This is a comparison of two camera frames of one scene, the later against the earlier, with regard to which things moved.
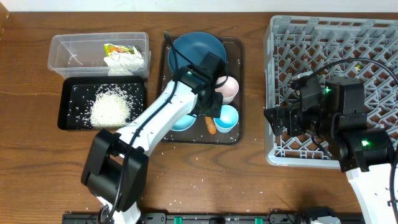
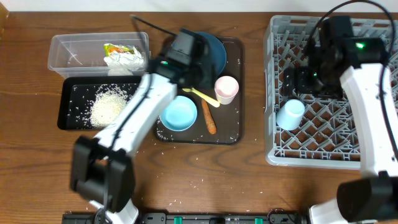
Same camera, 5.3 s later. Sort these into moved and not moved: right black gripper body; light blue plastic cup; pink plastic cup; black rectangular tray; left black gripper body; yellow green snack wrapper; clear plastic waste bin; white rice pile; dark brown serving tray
Moved: right black gripper body; light blue plastic cup; left black gripper body
Not moved: dark brown serving tray; white rice pile; yellow green snack wrapper; pink plastic cup; clear plastic waste bin; black rectangular tray
